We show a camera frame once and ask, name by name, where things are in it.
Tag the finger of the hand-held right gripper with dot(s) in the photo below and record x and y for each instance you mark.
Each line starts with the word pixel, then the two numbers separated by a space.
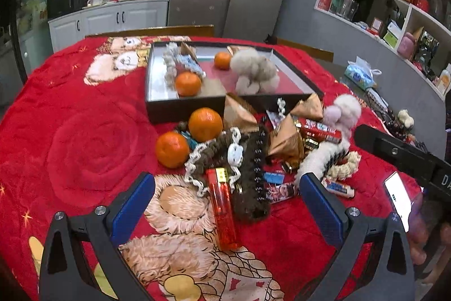
pixel 391 149

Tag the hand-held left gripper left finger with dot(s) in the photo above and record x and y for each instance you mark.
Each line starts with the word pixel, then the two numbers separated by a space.
pixel 134 209

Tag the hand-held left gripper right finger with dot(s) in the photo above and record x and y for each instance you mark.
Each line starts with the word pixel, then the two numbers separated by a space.
pixel 320 209

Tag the orange transparent lighter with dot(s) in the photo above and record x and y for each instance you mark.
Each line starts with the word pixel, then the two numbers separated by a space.
pixel 222 209

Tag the black shallow box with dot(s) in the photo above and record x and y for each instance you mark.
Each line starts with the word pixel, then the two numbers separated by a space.
pixel 169 109

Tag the tangerine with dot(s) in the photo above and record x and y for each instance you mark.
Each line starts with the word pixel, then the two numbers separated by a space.
pixel 205 124
pixel 187 83
pixel 172 149
pixel 222 60

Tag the grey knitted scrunchie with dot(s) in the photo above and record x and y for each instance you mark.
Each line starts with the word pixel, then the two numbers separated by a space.
pixel 171 63

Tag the pale blue lace scrunchie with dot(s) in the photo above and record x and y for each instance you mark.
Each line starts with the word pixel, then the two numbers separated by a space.
pixel 190 64

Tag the brown triangular snack packet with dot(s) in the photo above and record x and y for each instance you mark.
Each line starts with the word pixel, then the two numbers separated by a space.
pixel 239 112
pixel 286 142
pixel 186 50
pixel 308 107

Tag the person's right hand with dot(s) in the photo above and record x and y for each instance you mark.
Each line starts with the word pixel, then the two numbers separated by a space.
pixel 428 234

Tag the small white tube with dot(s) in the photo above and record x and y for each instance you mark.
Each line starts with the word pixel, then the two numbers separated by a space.
pixel 340 189

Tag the small cream bear figure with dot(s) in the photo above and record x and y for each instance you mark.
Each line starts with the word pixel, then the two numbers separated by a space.
pixel 405 118

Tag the printed candy wrapper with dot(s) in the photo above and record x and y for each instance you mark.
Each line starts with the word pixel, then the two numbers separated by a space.
pixel 279 192

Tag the cream knitted scrunchie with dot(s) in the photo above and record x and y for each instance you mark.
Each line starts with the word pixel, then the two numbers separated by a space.
pixel 347 161

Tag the white fluffy scrunchie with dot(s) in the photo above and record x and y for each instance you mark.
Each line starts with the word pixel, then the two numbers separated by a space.
pixel 313 161

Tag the smartphone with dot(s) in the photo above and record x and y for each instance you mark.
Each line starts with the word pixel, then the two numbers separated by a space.
pixel 398 202

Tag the small blue card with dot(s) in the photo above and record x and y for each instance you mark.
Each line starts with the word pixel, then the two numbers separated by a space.
pixel 274 177

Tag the white pompom plush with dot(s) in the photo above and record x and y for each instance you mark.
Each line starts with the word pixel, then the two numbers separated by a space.
pixel 340 112

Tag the red printed packet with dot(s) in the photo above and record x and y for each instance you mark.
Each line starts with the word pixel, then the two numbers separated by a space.
pixel 322 131

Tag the red printed blanket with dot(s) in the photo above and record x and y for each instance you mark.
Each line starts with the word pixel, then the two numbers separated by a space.
pixel 88 146

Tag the blue tissue pack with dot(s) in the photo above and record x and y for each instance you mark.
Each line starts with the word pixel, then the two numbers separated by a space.
pixel 359 75

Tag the white lotion bottle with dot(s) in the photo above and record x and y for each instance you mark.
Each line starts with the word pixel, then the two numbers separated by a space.
pixel 444 84

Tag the dark brown fuzzy scrunchie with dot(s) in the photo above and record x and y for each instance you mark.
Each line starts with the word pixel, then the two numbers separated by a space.
pixel 257 153

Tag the white oval hair clip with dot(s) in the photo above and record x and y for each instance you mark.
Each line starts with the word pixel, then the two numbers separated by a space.
pixel 235 153

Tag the pink jar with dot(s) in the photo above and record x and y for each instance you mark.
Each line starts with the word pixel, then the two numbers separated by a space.
pixel 406 45

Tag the brown braided scrunchie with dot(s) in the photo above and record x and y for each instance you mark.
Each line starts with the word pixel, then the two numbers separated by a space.
pixel 218 146

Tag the green and white box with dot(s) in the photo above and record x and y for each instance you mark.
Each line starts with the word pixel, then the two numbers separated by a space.
pixel 391 35

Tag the glass jars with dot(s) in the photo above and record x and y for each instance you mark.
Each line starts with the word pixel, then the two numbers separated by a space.
pixel 348 6

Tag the red pot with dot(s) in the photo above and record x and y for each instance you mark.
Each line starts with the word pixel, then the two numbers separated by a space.
pixel 422 3

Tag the beige fluffy pompom toy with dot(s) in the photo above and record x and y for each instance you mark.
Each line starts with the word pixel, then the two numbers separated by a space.
pixel 252 70

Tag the white kitchen cabinet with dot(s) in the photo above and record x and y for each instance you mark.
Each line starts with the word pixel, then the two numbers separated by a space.
pixel 105 20

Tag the white mug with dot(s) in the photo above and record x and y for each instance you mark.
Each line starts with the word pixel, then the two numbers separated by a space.
pixel 94 1

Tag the black microwave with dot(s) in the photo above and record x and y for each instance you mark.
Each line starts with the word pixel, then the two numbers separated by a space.
pixel 67 1

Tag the small picture frame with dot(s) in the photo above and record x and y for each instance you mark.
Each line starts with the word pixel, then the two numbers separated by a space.
pixel 376 26

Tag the white wall shelf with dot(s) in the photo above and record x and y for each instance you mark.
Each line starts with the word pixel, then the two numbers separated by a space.
pixel 405 15

